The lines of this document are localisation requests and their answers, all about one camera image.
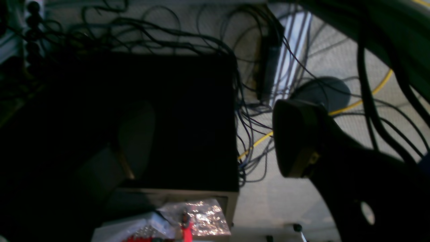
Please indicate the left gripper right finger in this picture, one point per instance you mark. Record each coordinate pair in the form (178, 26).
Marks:
(371, 196)

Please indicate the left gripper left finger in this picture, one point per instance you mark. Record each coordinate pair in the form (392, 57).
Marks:
(107, 146)

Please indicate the black computer case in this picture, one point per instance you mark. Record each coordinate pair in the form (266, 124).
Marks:
(194, 146)

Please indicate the silver foil bag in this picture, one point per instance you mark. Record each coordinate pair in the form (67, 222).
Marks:
(204, 217)

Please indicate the black power adapter brick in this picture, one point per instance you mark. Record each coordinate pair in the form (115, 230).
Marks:
(270, 51)

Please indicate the white power strip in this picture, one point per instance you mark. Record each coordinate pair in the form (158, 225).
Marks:
(34, 14)

